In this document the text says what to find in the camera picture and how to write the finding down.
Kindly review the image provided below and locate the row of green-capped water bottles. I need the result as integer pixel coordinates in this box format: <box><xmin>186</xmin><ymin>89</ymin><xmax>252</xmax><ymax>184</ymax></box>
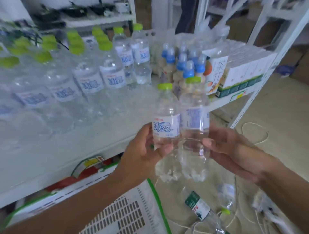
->
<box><xmin>0</xmin><ymin>23</ymin><xmax>153</xmax><ymax>138</ymax></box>

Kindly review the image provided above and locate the white plastic basket green rim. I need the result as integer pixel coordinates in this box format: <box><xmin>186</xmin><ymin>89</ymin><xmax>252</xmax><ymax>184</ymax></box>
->
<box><xmin>78</xmin><ymin>178</ymin><xmax>172</xmax><ymax>234</ymax></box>

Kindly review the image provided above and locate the green-capped clear water bottle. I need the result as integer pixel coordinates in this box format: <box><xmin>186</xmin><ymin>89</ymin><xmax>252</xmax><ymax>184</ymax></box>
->
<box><xmin>152</xmin><ymin>83</ymin><xmax>182</xmax><ymax>183</ymax></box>
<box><xmin>178</xmin><ymin>76</ymin><xmax>211</xmax><ymax>183</ymax></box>

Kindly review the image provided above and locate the white string loop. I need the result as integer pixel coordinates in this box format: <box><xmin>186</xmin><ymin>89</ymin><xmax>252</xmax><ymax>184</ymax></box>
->
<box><xmin>241</xmin><ymin>122</ymin><xmax>270</xmax><ymax>145</ymax></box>

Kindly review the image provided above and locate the person's right forearm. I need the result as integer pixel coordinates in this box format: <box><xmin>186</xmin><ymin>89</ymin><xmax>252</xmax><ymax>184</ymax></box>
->
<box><xmin>255</xmin><ymin>159</ymin><xmax>309</xmax><ymax>234</ymax></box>

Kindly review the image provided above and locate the pile of black items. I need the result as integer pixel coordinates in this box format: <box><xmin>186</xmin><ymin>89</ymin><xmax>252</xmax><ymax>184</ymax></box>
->
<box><xmin>31</xmin><ymin>1</ymin><xmax>115</xmax><ymax>29</ymax></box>

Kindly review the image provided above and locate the group of blue-capped drink bottles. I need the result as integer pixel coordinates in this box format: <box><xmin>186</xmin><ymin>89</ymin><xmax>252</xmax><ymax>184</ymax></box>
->
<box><xmin>156</xmin><ymin>41</ymin><xmax>208</xmax><ymax>97</ymax></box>

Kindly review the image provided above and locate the small green-capped bottle on side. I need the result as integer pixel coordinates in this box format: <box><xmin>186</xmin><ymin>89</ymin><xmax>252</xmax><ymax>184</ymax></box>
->
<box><xmin>215</xmin><ymin>183</ymin><xmax>239</xmax><ymax>217</ymax></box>

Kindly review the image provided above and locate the white metal shelf rack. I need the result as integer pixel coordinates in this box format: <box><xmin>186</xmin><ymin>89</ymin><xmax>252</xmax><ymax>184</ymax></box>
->
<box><xmin>0</xmin><ymin>0</ymin><xmax>309</xmax><ymax>210</ymax></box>

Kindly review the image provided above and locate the clear bottle with green label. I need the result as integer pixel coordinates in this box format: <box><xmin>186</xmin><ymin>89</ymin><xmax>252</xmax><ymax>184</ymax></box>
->
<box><xmin>184</xmin><ymin>190</ymin><xmax>231</xmax><ymax>234</ymax></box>

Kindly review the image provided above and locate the tea bottle with fruit label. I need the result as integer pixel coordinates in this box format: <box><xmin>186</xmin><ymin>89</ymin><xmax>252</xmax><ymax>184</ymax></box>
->
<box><xmin>202</xmin><ymin>25</ymin><xmax>230</xmax><ymax>96</ymax></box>

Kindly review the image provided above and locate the person's left hand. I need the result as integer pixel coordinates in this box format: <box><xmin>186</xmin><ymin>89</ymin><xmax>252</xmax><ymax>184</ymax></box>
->
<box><xmin>113</xmin><ymin>123</ymin><xmax>174</xmax><ymax>191</ymax></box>

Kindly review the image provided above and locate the blue object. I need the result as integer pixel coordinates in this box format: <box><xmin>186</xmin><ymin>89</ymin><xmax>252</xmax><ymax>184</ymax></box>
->
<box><xmin>275</xmin><ymin>64</ymin><xmax>295</xmax><ymax>76</ymax></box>

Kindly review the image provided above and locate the printed red green cardboard box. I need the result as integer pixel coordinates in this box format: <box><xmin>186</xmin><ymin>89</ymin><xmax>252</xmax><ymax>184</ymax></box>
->
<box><xmin>0</xmin><ymin>155</ymin><xmax>122</xmax><ymax>229</ymax></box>

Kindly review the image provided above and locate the person's left forearm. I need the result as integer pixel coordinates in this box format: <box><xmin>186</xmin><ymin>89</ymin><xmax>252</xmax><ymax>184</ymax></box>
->
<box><xmin>0</xmin><ymin>169</ymin><xmax>136</xmax><ymax>234</ymax></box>

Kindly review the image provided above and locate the white plastic bag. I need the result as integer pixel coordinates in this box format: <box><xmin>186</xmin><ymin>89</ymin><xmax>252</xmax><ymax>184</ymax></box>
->
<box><xmin>252</xmin><ymin>189</ymin><xmax>294</xmax><ymax>234</ymax></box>

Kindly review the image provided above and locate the person's right hand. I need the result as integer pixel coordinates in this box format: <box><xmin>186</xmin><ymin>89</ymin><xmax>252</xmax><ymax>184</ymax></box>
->
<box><xmin>202</xmin><ymin>126</ymin><xmax>274</xmax><ymax>184</ymax></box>

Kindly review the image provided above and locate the white background shelf rack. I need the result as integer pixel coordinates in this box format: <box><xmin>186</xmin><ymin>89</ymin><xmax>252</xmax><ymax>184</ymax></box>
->
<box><xmin>24</xmin><ymin>0</ymin><xmax>137</xmax><ymax>30</ymax></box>

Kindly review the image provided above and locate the case of white drink cartons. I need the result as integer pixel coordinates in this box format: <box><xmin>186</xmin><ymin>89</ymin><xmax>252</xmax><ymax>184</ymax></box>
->
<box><xmin>215</xmin><ymin>39</ymin><xmax>278</xmax><ymax>98</ymax></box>

